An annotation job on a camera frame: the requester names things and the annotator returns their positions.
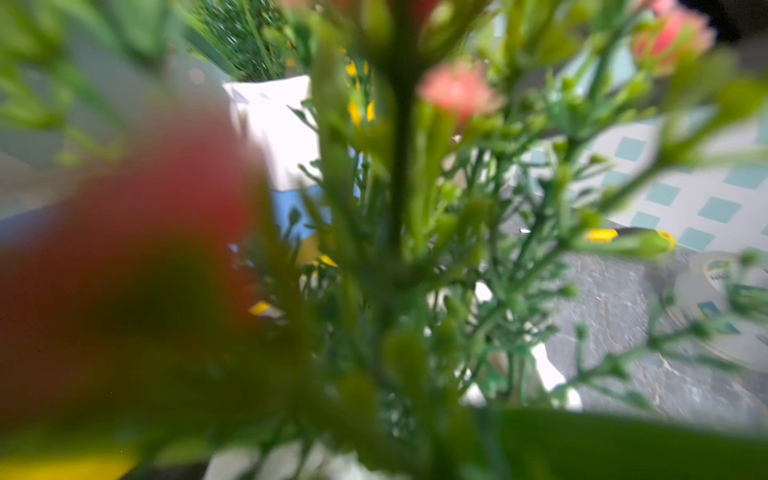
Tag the pink flower pot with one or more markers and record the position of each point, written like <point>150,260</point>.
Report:
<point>159,314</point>
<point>265,56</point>

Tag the yellow rack pink blue shelves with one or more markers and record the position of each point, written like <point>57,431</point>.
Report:
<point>37,208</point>

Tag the clear tape roll on floor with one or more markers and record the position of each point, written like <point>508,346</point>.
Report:
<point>701,293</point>

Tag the yellow handled screwdriver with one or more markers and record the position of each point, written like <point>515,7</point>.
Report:
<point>630,235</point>

